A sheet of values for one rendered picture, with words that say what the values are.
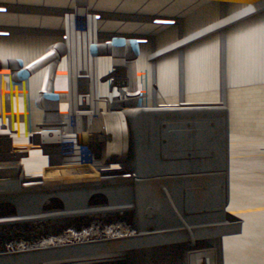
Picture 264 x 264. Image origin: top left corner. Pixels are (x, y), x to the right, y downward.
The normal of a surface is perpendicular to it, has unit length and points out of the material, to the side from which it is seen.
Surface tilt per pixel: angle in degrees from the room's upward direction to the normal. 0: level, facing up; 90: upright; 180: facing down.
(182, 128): 90
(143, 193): 90
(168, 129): 90
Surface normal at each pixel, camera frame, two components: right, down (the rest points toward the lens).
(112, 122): 0.21, -0.55
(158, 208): 0.27, 0.04
